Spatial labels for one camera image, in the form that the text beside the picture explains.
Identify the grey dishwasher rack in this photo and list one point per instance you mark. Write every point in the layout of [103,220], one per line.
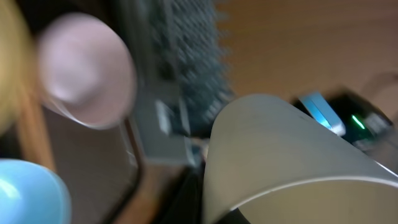
[182,81]

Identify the pink bowl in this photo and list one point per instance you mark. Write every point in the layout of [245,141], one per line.
[86,71]

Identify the white cup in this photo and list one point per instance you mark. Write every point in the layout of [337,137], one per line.
[275,164]

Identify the wooden chopstick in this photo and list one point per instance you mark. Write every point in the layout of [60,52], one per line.
[32,133]

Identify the brown serving tray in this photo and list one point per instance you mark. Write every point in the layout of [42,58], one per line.
[98,167]

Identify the yellow plate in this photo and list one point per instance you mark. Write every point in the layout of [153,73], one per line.
[16,61]

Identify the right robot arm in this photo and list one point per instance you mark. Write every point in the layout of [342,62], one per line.
[357,121]

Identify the light blue bowl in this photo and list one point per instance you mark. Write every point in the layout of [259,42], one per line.
[33,194]

